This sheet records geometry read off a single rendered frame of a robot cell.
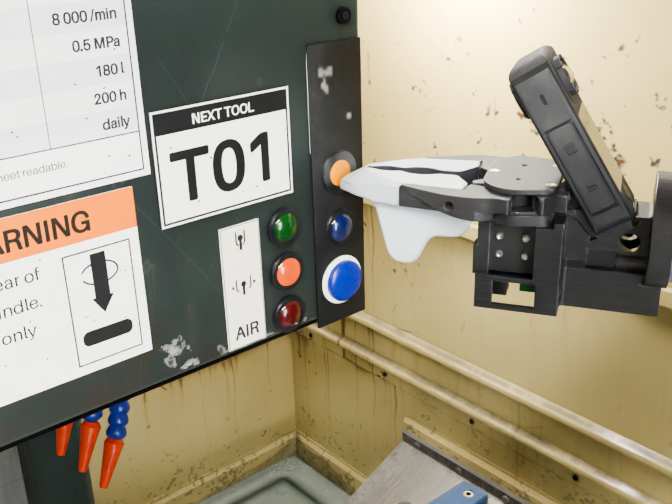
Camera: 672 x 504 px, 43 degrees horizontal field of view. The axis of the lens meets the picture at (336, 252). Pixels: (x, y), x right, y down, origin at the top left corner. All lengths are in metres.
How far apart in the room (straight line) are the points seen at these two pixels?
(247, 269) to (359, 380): 1.35
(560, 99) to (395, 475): 1.36
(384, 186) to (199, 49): 0.14
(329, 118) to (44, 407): 0.25
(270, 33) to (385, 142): 1.08
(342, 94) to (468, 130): 0.89
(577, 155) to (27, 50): 0.31
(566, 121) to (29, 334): 0.33
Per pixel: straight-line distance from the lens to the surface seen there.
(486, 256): 0.55
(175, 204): 0.52
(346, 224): 0.60
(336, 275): 0.60
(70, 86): 0.48
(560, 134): 0.52
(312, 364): 2.02
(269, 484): 2.15
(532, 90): 0.52
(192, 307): 0.55
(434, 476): 1.77
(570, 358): 1.46
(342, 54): 0.57
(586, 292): 0.56
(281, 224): 0.56
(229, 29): 0.52
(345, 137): 0.59
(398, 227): 0.56
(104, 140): 0.49
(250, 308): 0.57
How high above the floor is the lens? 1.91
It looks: 22 degrees down
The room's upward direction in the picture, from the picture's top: 2 degrees counter-clockwise
